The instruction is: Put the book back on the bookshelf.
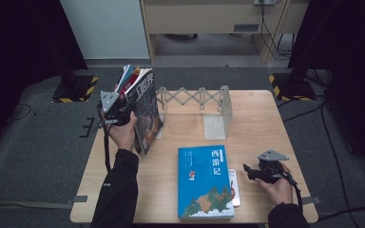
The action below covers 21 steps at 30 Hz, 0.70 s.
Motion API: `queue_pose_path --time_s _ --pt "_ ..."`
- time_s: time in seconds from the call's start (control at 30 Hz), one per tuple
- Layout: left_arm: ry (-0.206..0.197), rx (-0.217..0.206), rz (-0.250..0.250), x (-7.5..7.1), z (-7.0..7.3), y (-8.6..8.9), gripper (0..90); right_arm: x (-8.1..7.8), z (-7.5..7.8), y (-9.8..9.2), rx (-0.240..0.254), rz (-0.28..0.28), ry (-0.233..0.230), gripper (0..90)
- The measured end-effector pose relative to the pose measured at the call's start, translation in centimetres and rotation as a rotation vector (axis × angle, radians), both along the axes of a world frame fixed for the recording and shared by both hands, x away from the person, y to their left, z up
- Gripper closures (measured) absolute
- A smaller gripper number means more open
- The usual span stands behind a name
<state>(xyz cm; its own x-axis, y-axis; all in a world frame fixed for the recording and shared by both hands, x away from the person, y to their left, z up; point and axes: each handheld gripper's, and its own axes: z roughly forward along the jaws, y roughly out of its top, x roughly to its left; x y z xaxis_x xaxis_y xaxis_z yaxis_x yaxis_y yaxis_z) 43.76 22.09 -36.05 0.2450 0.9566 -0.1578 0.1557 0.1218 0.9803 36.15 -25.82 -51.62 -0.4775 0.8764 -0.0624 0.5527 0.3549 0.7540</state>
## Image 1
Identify long black floor cable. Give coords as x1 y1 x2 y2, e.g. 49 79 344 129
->
317 104 365 221

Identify dark illustrated cover magazine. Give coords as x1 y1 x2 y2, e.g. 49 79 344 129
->
125 67 164 156

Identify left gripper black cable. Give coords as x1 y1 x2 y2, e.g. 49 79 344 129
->
102 123 112 174

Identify white caterpillar picture book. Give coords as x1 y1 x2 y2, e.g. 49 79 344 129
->
226 168 242 208

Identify white cabinet panel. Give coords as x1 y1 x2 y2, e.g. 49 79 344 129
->
59 0 151 61

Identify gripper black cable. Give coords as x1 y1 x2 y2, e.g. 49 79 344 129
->
279 170 304 214
102 123 112 174

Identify white power strip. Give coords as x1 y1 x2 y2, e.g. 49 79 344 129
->
253 0 277 7

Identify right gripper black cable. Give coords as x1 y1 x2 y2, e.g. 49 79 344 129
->
279 170 304 214

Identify black cables under desk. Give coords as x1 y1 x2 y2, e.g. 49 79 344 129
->
259 0 295 62

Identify person's right hand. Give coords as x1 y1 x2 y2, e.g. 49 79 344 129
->
254 162 295 207

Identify black curtain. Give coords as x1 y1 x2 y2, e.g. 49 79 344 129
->
286 0 365 174
0 0 88 160

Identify light wooden desk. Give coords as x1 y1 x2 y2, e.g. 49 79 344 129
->
139 0 310 66

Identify person's left hand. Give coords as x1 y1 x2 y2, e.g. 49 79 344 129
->
102 110 139 153

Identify grey expandable bookend rack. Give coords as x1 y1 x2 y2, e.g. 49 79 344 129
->
154 85 234 141

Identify short black floor cable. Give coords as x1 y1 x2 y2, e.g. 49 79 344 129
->
280 94 329 124

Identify grey tape strip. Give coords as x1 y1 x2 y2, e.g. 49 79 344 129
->
301 196 322 205
66 195 88 205

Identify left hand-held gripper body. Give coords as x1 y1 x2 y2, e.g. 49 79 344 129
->
98 90 135 127

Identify black yellow striped stand base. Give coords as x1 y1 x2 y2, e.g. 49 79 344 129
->
268 72 317 103
51 74 100 104

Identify blue book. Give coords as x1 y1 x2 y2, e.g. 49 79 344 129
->
177 144 236 220

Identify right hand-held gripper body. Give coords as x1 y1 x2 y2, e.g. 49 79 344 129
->
254 148 291 185

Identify thin black floor cable loop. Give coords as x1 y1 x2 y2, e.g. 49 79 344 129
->
8 102 33 123

